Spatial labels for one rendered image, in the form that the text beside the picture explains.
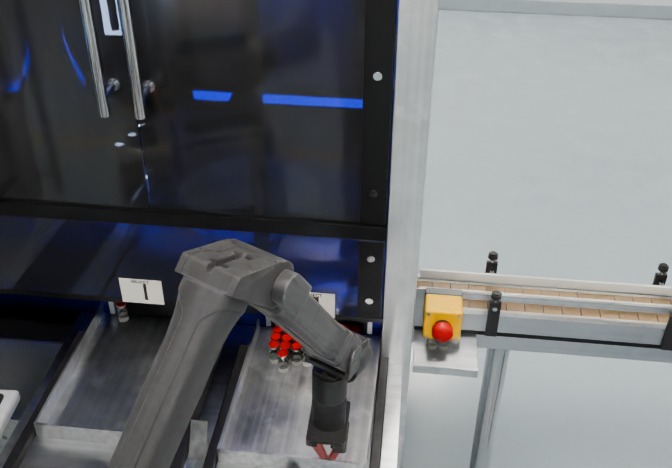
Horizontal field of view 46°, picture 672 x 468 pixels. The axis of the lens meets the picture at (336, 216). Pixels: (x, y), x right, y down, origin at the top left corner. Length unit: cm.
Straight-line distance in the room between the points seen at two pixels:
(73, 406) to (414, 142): 81
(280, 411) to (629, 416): 160
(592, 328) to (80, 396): 103
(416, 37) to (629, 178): 298
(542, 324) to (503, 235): 188
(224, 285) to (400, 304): 75
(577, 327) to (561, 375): 124
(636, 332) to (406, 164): 66
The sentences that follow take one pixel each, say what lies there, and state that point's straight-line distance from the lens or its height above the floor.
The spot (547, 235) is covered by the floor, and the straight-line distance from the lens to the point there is 362.
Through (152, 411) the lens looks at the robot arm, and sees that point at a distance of 85.
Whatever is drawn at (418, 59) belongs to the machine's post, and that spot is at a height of 153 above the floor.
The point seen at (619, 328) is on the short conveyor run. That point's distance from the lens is 174.
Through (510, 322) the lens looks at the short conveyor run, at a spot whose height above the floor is 92.
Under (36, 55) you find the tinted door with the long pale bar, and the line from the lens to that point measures 143.
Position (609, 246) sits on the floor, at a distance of 363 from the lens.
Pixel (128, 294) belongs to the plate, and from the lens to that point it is 164.
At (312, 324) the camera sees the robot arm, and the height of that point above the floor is 131.
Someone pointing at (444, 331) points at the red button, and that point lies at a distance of 152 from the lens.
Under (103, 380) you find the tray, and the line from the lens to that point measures 166.
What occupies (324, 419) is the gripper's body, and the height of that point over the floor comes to 102.
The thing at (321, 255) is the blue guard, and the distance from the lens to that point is 147.
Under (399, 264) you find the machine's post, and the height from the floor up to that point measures 113.
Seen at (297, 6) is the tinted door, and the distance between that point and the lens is 126.
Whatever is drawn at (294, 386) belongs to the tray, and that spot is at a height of 88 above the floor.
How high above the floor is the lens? 202
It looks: 34 degrees down
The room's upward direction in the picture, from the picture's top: straight up
